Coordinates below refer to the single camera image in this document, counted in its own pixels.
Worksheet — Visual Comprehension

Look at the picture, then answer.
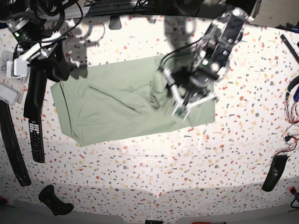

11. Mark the long black curved strip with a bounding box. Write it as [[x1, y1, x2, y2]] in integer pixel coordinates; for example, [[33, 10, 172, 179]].
[[0, 101, 31, 187]]

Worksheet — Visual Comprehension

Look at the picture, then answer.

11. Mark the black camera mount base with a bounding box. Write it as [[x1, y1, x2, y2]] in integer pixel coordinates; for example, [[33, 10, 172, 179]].
[[109, 16, 122, 30]]

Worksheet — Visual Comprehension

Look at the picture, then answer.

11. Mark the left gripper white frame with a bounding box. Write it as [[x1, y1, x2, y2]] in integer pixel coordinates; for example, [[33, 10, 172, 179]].
[[162, 66, 220, 119]]

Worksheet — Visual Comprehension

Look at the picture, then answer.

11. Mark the light green T-shirt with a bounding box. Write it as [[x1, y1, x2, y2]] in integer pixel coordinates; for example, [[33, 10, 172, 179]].
[[51, 56, 215, 147]]

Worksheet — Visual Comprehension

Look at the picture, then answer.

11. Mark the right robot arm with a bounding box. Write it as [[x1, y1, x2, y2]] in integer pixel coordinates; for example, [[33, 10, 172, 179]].
[[0, 0, 78, 82]]

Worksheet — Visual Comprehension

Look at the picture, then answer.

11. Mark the red and black wire bundle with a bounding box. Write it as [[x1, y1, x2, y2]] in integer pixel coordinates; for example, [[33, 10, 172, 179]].
[[272, 92, 299, 161]]

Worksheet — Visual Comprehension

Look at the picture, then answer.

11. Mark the black curved handle piece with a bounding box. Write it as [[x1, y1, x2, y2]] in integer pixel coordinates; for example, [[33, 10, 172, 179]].
[[38, 184, 74, 216]]

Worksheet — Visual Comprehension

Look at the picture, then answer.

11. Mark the clear plastic screw box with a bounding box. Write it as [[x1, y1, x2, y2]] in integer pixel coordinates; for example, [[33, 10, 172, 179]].
[[0, 50, 28, 105]]

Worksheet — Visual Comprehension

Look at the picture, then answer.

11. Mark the blue tool right edge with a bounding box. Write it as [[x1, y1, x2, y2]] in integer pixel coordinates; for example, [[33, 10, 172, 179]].
[[293, 86, 299, 102]]

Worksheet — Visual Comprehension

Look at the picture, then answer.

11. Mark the black TV remote control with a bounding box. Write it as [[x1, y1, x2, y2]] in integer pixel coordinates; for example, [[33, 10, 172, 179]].
[[28, 119, 45, 163]]

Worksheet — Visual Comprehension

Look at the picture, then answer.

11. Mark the red clamp tool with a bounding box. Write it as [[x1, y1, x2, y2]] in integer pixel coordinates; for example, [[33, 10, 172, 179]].
[[289, 187, 299, 200]]

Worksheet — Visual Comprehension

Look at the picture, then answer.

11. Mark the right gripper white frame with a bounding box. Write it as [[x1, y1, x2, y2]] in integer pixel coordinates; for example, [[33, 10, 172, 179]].
[[6, 32, 70, 82]]

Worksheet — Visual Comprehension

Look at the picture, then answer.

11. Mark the black curved shell right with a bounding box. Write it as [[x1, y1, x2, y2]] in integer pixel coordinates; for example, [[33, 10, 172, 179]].
[[262, 155, 289, 192]]

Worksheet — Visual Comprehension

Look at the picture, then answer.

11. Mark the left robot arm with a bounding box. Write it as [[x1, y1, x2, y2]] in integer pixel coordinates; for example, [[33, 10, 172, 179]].
[[158, 0, 261, 118]]

